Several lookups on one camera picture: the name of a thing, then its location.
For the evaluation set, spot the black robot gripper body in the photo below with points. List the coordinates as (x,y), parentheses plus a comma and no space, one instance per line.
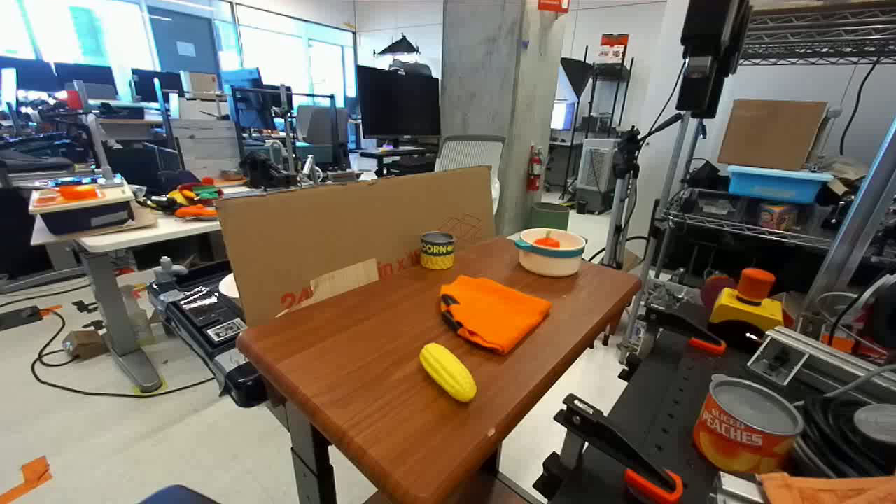
(716,43)

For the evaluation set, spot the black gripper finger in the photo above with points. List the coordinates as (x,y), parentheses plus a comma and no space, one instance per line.
(723,98)
(694,98)

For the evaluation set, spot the small orange toy object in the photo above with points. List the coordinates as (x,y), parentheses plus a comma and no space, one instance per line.
(546,241)

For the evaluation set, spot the white bowl with teal rim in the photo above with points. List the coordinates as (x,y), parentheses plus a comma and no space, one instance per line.
(550,257)

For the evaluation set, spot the brown cardboard sheet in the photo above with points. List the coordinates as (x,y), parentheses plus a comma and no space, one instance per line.
(774,133)

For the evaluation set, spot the blue plastic bin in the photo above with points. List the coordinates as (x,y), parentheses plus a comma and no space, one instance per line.
(775,186)

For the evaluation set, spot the black equipment rack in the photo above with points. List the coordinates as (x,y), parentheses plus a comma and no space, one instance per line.
(597,129)

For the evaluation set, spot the silver aluminium extrusion beam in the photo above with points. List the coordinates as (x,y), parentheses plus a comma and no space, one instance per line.
(854,228)

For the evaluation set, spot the green box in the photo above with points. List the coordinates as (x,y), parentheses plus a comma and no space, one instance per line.
(550,217)

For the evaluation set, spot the yellow emergency stop button box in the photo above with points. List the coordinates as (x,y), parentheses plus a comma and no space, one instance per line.
(746,305)

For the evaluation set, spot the orange folded cloth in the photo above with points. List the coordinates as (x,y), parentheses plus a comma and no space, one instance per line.
(492,312)

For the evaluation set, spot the large black monitor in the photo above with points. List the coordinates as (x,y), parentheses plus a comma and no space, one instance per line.
(394,102)

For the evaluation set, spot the small yellow and black tin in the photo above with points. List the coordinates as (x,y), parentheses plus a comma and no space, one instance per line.
(436,253)

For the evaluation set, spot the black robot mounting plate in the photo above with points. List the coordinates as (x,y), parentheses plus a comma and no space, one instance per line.
(658,410)

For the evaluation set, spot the orange peaches can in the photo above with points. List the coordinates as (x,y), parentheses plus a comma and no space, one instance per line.
(743,432)

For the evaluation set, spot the yellow corn-shaped toy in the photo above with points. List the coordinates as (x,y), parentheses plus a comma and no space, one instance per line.
(449,369)

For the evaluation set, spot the large brown cardboard panel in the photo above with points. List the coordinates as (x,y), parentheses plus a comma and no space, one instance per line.
(324,239)

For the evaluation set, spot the orange rag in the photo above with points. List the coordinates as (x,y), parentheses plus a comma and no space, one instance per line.
(826,487)

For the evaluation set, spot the orange and green toy pile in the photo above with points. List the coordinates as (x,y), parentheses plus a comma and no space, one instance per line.
(190,199)

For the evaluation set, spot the dark table leg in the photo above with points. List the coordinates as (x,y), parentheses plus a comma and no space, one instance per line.
(309,456)

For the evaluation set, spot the black controller box with labels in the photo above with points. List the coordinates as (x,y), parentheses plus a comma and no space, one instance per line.
(211,325)

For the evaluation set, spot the white height-adjustable desk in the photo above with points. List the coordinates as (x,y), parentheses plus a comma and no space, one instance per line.
(114,280)

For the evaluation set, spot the white box with orange item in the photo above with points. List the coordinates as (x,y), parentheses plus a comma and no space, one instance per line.
(81,208)

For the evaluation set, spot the blue chair seat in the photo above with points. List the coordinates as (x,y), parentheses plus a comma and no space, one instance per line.
(177,493)

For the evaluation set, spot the small beige floor box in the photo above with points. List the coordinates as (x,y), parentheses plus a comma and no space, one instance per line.
(84,343)

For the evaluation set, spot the orange floor tape mark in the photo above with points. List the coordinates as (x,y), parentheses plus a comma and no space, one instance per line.
(25,476)

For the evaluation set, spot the black camera on tripod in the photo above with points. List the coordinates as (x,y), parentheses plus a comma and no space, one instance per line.
(631,154)

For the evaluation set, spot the red wall sign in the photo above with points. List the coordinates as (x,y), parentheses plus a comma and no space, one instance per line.
(614,45)

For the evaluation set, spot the small silver metal frame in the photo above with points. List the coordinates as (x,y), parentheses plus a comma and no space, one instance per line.
(778,355)

